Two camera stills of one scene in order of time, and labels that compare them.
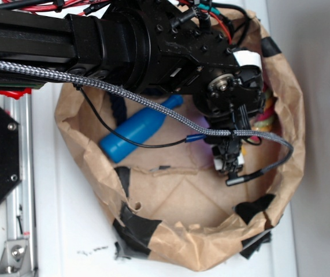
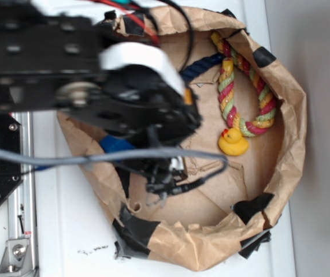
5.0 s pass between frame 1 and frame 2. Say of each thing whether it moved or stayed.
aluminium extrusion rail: stayed
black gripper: moved
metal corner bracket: stayed
